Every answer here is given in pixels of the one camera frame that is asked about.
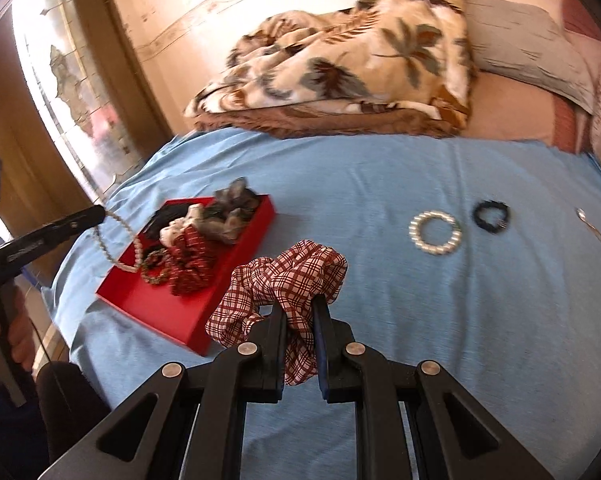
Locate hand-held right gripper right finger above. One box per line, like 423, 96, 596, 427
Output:
311, 296, 556, 480

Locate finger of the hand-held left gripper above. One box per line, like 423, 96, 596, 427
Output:
0, 205, 105, 273

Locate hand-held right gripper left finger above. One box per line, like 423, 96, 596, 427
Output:
38, 302, 288, 480

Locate red plaid scrunchie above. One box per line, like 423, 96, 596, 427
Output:
204, 240, 349, 386

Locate white bead necklace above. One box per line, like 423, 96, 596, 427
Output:
94, 209, 146, 274

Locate leopard print hair tie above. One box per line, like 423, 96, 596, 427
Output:
140, 249, 174, 286

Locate red tray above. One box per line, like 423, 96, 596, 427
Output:
95, 192, 277, 357

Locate black hair claw clip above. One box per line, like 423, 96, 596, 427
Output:
143, 202, 191, 241

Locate white cherry print scrunchie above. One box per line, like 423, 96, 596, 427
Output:
159, 205, 206, 243

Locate red polka dot scrunchie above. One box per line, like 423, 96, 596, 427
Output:
168, 227, 221, 295

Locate grey black organza hair bow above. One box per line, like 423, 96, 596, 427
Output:
203, 177, 264, 246

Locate person's left hand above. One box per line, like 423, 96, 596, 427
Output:
0, 287, 35, 372

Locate blue bed sheet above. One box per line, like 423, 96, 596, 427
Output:
43, 127, 601, 480

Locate window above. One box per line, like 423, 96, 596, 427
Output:
10, 0, 154, 196

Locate person's dark trouser leg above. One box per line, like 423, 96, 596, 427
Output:
33, 361, 114, 463

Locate brown quilted blanket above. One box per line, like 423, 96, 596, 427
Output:
188, 105, 474, 140

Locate floral leaf print blanket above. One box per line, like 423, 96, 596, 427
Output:
183, 0, 481, 123

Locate small metal hair pin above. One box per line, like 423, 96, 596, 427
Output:
575, 207, 601, 247

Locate grey pillow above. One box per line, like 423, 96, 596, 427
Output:
463, 0, 599, 116

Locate large pearl bracelet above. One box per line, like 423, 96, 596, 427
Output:
409, 209, 463, 257

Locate black bead bracelet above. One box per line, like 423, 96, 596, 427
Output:
472, 200, 511, 235

